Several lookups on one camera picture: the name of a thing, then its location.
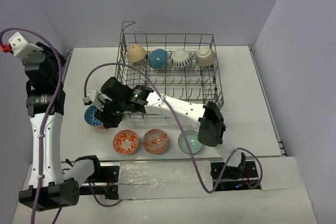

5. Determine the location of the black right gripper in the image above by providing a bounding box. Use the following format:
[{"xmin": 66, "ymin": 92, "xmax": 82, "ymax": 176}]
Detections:
[{"xmin": 94, "ymin": 99, "xmax": 127, "ymax": 130}]

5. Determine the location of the blue white patterned bowl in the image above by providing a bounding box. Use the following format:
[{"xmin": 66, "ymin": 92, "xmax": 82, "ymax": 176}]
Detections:
[{"xmin": 84, "ymin": 105, "xmax": 103, "ymax": 127}]

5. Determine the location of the tan bowl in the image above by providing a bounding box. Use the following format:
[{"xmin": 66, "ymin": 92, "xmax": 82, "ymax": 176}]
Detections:
[{"xmin": 127, "ymin": 44, "xmax": 147, "ymax": 63}]

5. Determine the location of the white bowl orange rim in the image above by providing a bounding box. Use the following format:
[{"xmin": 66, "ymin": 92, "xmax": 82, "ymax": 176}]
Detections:
[{"xmin": 171, "ymin": 49, "xmax": 191, "ymax": 68}]

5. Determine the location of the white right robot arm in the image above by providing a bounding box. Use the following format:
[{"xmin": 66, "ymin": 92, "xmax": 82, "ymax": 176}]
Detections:
[{"xmin": 87, "ymin": 77, "xmax": 246, "ymax": 177}]

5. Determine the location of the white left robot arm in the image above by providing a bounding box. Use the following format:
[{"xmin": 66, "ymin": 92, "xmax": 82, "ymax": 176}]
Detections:
[{"xmin": 16, "ymin": 42, "xmax": 103, "ymax": 211}]

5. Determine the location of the orange floral pattern bowl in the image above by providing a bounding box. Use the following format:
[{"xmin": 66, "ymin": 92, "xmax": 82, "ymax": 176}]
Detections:
[{"xmin": 112, "ymin": 130, "xmax": 139, "ymax": 155}]

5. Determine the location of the orange geometric pattern bowl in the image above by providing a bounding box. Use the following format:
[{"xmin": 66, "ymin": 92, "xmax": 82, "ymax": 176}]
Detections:
[{"xmin": 142, "ymin": 129, "xmax": 169, "ymax": 155}]

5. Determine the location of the pale green bowl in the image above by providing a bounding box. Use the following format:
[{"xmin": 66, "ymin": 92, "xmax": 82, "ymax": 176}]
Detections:
[{"xmin": 177, "ymin": 129, "xmax": 204, "ymax": 155}]

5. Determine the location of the white taped sheet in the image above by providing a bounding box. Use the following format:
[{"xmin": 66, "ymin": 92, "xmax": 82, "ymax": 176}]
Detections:
[{"xmin": 118, "ymin": 161, "xmax": 213, "ymax": 199}]

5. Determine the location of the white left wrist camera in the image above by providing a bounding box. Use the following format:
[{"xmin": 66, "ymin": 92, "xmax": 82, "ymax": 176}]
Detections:
[{"xmin": 1, "ymin": 32, "xmax": 43, "ymax": 60}]

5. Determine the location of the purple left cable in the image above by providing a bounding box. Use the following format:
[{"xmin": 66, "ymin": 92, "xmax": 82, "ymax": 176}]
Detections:
[{"xmin": 0, "ymin": 27, "xmax": 124, "ymax": 224}]

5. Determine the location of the grey wire dish rack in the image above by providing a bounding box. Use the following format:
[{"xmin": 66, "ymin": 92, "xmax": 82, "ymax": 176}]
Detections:
[{"xmin": 115, "ymin": 21, "xmax": 224, "ymax": 108}]

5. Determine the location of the black mounting rail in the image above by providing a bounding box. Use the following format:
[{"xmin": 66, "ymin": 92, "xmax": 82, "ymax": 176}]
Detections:
[{"xmin": 80, "ymin": 161, "xmax": 259, "ymax": 200}]

